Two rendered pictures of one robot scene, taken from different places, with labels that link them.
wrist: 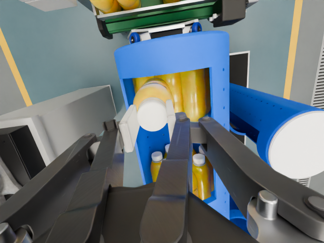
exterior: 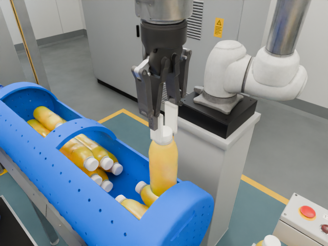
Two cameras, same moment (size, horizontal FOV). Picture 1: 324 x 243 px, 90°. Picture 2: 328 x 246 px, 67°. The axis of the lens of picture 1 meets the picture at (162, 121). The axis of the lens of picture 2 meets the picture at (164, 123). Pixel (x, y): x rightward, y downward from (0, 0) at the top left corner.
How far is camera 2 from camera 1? 0.39 m
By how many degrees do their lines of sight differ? 41
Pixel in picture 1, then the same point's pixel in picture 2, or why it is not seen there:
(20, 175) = (201, 108)
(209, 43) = (154, 231)
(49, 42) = not seen: outside the picture
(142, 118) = (167, 128)
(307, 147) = not seen: outside the picture
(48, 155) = (196, 130)
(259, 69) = not seen: outside the picture
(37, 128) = (218, 141)
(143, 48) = (195, 194)
